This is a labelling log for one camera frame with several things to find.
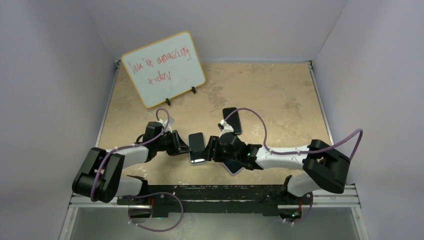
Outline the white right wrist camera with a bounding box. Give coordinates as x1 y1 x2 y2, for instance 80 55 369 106
218 119 234 137

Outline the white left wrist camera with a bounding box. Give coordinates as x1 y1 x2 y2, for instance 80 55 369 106
159 117 175 133

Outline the black phone with white sticker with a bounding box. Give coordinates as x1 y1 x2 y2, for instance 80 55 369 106
188 132 206 163

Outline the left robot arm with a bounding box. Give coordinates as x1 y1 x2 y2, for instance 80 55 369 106
71 120 191 205

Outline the aluminium frame rail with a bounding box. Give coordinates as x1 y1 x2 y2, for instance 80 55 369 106
313 185 361 208

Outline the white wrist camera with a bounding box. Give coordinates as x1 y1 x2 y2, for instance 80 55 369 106
159 117 175 133
218 119 234 137

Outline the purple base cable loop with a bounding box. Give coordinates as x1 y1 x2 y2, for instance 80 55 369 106
127 192 184 233

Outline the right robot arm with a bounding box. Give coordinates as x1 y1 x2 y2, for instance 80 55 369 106
200 132 351 204

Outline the lavender phone case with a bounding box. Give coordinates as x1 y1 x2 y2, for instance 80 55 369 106
223 161 244 175

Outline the white board with yellow frame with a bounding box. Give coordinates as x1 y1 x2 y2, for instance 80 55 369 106
120 31 206 109

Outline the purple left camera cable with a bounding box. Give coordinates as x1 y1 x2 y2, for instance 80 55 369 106
90 107 172 203

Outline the black phone case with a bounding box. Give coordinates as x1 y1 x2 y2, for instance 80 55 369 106
222 107 242 135

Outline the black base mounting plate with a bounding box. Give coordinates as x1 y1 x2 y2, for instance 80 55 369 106
117 184 312 218

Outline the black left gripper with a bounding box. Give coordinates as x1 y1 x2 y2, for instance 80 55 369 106
154 130 191 156

